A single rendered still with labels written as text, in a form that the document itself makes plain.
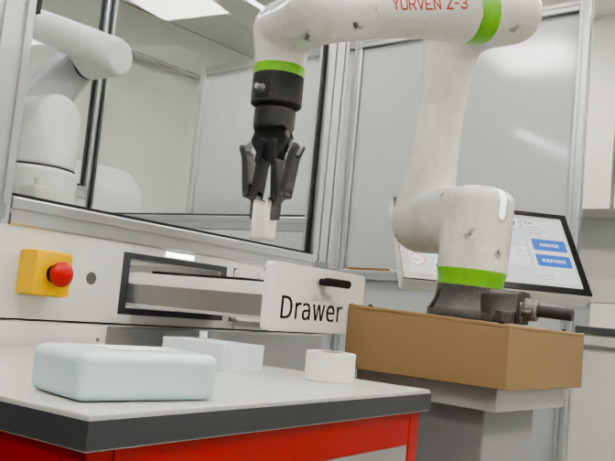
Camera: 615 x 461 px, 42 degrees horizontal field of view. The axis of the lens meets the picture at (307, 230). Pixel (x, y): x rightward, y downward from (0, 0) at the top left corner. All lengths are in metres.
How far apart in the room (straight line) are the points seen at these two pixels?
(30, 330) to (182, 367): 0.63
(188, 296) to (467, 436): 0.53
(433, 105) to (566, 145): 1.39
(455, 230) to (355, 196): 1.97
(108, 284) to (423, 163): 0.66
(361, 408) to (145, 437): 0.36
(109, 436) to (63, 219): 0.77
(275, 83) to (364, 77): 2.14
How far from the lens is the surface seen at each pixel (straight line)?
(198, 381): 0.78
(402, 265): 2.10
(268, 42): 1.44
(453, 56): 1.69
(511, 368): 1.30
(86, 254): 1.42
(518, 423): 1.52
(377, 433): 1.06
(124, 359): 0.73
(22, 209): 1.34
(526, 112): 3.09
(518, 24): 1.58
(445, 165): 1.63
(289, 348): 1.90
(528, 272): 2.22
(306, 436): 0.91
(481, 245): 1.46
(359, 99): 3.51
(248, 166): 1.44
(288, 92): 1.41
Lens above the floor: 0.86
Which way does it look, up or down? 6 degrees up
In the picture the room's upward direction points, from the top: 5 degrees clockwise
